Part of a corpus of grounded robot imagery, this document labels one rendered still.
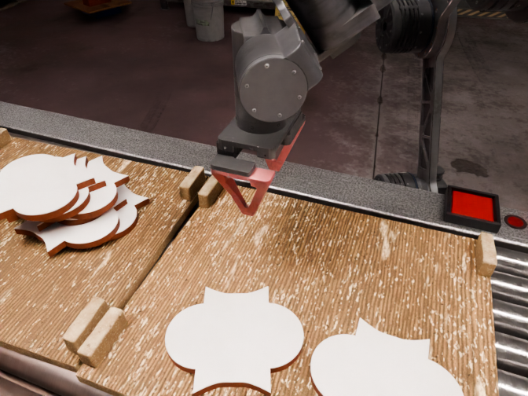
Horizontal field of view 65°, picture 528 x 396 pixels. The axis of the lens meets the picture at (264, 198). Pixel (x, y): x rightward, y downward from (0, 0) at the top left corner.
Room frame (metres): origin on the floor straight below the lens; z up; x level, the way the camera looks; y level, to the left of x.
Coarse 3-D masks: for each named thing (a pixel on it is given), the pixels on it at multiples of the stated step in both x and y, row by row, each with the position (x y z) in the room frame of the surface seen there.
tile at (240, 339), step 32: (192, 320) 0.27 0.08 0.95; (224, 320) 0.27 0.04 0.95; (256, 320) 0.27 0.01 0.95; (288, 320) 0.27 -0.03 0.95; (192, 352) 0.23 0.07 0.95; (224, 352) 0.23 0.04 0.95; (256, 352) 0.23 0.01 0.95; (288, 352) 0.23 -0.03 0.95; (224, 384) 0.20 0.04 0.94; (256, 384) 0.20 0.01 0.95
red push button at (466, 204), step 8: (456, 192) 0.52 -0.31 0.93; (464, 192) 0.52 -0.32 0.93; (456, 200) 0.50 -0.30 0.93; (464, 200) 0.50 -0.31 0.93; (472, 200) 0.50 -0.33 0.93; (480, 200) 0.50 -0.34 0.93; (488, 200) 0.50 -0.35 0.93; (456, 208) 0.48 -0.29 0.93; (464, 208) 0.48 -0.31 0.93; (472, 208) 0.48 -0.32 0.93; (480, 208) 0.48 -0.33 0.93; (488, 208) 0.48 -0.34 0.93; (472, 216) 0.46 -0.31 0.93; (480, 216) 0.46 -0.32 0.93; (488, 216) 0.46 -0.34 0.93
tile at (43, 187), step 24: (24, 168) 0.48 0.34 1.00; (48, 168) 0.48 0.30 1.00; (72, 168) 0.48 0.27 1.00; (0, 192) 0.43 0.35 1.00; (24, 192) 0.43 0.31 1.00; (48, 192) 0.43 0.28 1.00; (72, 192) 0.43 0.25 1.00; (0, 216) 0.39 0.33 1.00; (24, 216) 0.39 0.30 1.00; (48, 216) 0.39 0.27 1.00
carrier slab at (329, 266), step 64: (192, 256) 0.38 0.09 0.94; (256, 256) 0.38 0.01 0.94; (320, 256) 0.38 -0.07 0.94; (384, 256) 0.38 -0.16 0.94; (448, 256) 0.38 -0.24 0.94; (128, 320) 0.28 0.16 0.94; (320, 320) 0.28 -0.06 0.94; (384, 320) 0.28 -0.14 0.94; (448, 320) 0.28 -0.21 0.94; (128, 384) 0.20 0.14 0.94; (192, 384) 0.20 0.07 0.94
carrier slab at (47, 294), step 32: (0, 160) 0.60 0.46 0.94; (128, 160) 0.60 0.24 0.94; (160, 192) 0.51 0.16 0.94; (0, 224) 0.44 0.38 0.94; (160, 224) 0.44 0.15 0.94; (0, 256) 0.38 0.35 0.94; (32, 256) 0.38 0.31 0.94; (64, 256) 0.38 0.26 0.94; (96, 256) 0.38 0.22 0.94; (128, 256) 0.38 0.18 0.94; (0, 288) 0.32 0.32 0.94; (32, 288) 0.32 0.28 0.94; (64, 288) 0.32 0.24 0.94; (96, 288) 0.32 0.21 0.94; (128, 288) 0.32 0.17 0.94; (0, 320) 0.28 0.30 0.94; (32, 320) 0.28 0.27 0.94; (64, 320) 0.28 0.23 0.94; (32, 352) 0.24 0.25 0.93; (64, 352) 0.24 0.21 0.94
